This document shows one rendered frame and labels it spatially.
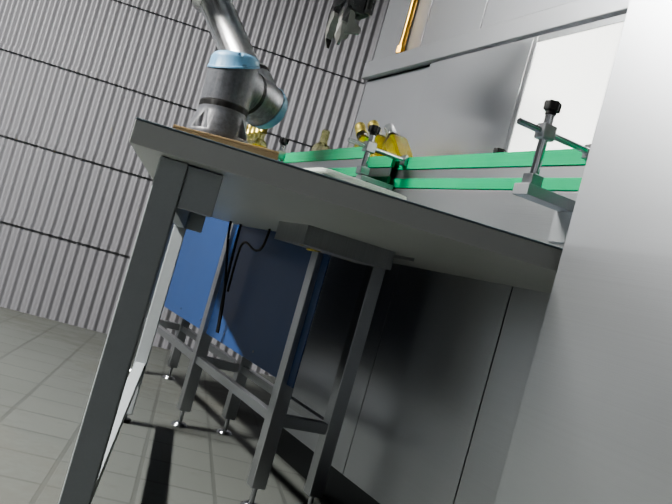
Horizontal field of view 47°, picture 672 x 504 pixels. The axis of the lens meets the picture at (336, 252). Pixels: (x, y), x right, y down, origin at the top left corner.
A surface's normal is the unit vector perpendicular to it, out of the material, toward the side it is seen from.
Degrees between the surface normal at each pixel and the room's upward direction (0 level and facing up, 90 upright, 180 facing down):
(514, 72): 90
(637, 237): 90
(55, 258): 90
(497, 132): 90
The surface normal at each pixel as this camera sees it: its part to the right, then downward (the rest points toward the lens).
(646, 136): -0.86, -0.26
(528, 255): 0.18, 0.01
